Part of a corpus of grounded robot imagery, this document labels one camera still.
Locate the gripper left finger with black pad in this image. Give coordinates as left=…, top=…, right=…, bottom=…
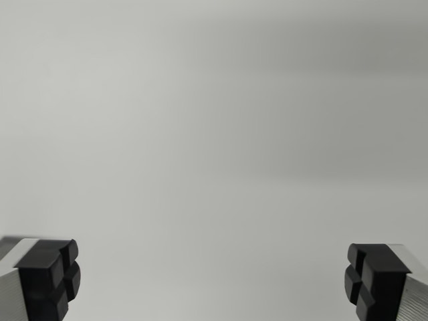
left=0, top=236, right=82, bottom=321

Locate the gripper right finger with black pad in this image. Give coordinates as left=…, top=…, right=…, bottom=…
left=343, top=243, right=428, bottom=321

